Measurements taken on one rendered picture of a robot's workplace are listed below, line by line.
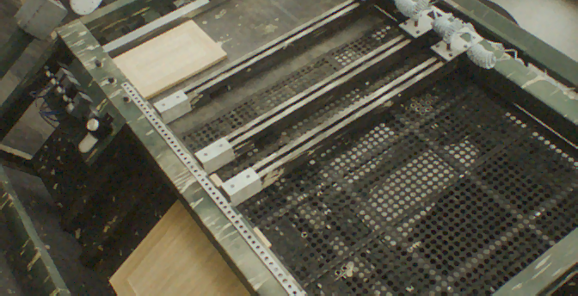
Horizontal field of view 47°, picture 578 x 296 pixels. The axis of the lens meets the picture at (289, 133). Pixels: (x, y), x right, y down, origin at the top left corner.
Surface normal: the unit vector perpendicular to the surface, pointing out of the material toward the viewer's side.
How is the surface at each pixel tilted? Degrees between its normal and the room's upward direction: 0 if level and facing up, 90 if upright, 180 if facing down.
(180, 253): 90
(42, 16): 90
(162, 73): 59
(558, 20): 90
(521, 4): 90
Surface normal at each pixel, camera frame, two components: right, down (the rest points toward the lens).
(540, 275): -0.10, -0.66
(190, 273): -0.50, -0.33
